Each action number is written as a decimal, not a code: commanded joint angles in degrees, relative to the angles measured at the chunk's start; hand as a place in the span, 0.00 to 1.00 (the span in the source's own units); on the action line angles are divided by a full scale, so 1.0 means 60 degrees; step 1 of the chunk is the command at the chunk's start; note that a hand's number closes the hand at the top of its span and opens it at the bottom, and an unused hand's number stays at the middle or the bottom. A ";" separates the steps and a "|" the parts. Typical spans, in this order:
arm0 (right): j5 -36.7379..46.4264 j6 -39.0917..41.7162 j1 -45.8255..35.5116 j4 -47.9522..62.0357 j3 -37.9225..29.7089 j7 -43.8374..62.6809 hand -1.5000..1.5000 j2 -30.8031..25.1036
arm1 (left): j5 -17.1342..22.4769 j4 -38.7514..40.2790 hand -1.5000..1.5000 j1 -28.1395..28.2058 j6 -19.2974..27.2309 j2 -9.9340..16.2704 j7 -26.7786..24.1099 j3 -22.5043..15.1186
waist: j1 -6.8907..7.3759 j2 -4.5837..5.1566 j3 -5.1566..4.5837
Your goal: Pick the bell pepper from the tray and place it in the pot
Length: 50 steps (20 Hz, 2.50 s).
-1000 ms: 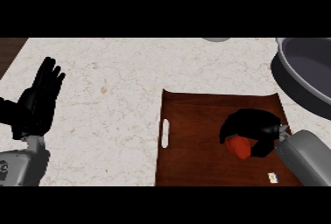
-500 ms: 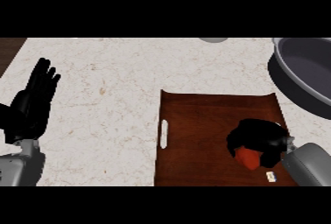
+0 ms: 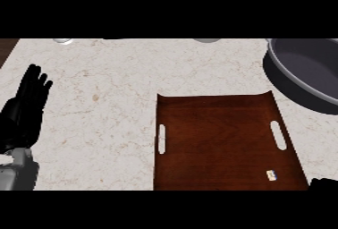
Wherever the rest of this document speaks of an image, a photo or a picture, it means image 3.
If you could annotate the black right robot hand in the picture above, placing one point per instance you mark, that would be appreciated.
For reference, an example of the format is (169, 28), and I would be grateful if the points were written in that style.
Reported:
(323, 183)

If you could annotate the small white label sticker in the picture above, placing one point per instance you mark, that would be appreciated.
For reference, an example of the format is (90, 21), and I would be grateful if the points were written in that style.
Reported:
(271, 175)

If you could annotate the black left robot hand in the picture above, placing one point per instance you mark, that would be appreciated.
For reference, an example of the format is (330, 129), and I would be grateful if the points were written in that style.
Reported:
(26, 101)

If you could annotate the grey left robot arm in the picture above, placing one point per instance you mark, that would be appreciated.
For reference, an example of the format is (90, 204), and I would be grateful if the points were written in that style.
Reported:
(13, 170)

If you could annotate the pale grey round object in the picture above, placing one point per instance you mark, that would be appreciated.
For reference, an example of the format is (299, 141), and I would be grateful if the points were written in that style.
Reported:
(206, 40)
(62, 40)

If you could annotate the dark brown wooden panel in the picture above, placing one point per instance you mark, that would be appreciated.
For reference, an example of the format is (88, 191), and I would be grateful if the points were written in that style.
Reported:
(6, 49)

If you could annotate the grey metal pot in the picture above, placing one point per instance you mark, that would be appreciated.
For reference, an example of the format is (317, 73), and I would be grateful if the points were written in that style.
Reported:
(307, 74)

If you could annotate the dark brown wooden tray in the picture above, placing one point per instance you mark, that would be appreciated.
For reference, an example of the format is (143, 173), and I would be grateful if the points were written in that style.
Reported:
(220, 143)

